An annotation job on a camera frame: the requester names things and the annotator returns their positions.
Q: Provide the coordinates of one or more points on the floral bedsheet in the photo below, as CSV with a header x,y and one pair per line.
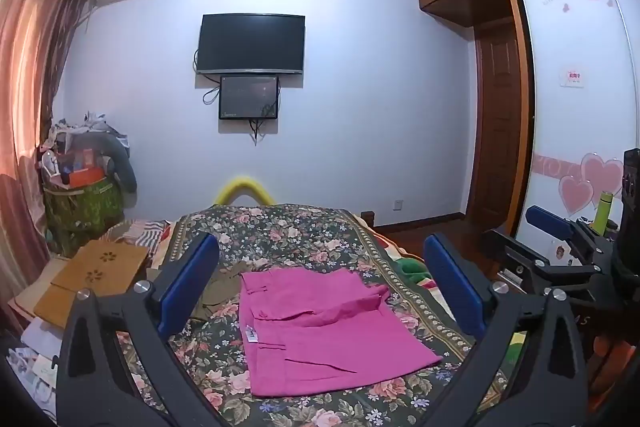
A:
x,y
310,237

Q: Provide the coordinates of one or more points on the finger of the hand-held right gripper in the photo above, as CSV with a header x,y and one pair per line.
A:
x,y
530,264
550,222

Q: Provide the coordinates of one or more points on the striped cloth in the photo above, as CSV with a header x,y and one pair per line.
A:
x,y
142,232

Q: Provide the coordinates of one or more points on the green bottle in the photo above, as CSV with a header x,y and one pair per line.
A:
x,y
602,209

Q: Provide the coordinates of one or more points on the pink pants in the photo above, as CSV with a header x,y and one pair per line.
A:
x,y
320,332

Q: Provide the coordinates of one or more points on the colourful plush blanket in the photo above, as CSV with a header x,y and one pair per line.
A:
x,y
410,269

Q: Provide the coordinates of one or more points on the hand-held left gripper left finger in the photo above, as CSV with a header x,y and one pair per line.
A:
x,y
191,287

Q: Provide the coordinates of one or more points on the pink brown curtain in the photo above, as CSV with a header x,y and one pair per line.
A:
x,y
30,82

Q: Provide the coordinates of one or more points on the white heart-printed wardrobe door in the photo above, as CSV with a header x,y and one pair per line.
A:
x,y
565,132

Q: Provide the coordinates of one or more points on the brown wooden door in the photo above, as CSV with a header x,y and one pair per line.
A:
x,y
497,132

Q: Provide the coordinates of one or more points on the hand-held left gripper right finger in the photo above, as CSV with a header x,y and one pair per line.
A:
x,y
452,294

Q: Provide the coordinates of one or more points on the white red label sticker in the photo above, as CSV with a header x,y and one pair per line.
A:
x,y
571,78

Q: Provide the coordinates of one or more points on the yellow foam tube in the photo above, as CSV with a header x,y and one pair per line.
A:
x,y
244,185

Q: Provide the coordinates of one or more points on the plain cardboard box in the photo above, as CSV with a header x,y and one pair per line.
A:
x,y
52,307

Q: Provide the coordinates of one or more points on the wall-mounted black television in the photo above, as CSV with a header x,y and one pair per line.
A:
x,y
250,42

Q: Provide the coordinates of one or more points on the grey clothes pile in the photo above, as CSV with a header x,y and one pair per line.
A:
x,y
120,162

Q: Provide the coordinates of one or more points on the wooden bed frame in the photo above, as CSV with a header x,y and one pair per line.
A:
x,y
367,218

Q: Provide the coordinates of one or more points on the green storage bag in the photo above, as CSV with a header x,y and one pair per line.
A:
x,y
82,212

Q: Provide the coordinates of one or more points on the small black wall monitor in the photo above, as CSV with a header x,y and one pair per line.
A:
x,y
248,97

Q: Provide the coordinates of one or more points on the orange box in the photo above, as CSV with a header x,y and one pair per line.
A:
x,y
85,178

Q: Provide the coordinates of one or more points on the olive green garment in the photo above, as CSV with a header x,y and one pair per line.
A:
x,y
225,287

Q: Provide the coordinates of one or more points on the white wall socket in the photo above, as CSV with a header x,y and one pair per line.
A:
x,y
398,205

